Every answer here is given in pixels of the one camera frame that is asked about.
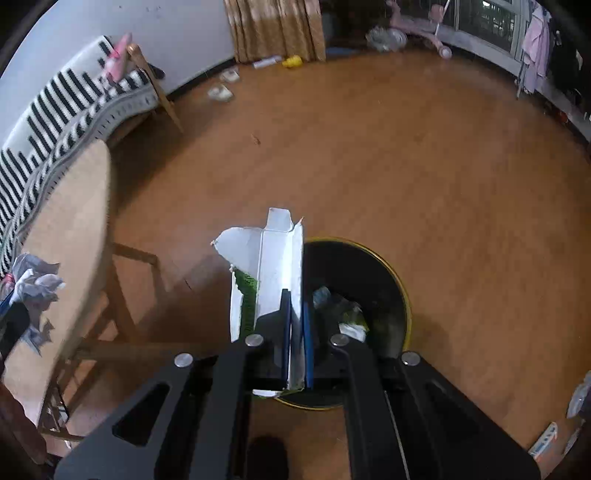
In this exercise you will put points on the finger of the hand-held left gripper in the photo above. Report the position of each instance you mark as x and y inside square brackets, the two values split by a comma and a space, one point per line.
[16, 323]

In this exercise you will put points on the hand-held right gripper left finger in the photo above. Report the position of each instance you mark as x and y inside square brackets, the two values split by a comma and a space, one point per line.
[286, 332]

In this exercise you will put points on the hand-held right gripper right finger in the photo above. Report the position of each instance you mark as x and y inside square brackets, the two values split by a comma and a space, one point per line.
[308, 341]

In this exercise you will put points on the yellow-green snack bag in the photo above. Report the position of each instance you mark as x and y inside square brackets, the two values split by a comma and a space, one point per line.
[353, 314]

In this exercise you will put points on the white cardboard box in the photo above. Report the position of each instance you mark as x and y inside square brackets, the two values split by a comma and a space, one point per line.
[272, 258]

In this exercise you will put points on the black bin with gold rim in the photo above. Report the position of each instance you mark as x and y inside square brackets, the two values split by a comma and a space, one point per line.
[369, 286]

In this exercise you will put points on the wooden table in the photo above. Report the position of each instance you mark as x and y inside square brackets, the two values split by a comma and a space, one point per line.
[74, 221]

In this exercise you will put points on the black white striped sofa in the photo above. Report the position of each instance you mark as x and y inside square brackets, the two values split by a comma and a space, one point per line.
[60, 106]

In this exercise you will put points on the white box with orange print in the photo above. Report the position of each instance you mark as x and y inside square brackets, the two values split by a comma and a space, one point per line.
[545, 441]

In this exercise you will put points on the white paper piece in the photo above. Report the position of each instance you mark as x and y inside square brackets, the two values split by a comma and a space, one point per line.
[268, 62]

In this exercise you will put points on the yellow toy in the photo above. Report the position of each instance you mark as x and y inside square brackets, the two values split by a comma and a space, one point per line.
[292, 61]

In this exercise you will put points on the white plastic packet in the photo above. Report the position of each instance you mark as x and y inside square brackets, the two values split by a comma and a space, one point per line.
[581, 397]

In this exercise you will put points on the pink toy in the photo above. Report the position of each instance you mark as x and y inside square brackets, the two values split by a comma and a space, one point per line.
[117, 57]

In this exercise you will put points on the blue mat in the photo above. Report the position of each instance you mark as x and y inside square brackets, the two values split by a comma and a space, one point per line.
[341, 50]

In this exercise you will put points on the dark cloth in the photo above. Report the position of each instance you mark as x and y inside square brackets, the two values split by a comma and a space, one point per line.
[154, 71]

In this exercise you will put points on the brown patterned curtain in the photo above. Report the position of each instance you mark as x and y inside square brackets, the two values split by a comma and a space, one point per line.
[272, 27]

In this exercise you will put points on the metal drying rack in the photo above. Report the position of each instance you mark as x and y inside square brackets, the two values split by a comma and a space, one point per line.
[519, 85]

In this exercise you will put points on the pink child scooter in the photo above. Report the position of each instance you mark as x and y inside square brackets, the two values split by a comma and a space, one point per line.
[415, 25]

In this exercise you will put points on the window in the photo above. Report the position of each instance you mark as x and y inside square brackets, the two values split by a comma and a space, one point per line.
[489, 21]

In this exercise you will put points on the pink hanging garment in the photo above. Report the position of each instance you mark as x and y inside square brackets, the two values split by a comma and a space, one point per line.
[535, 46]

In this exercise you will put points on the dark hanging clothes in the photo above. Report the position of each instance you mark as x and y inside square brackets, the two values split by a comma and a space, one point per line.
[565, 69]

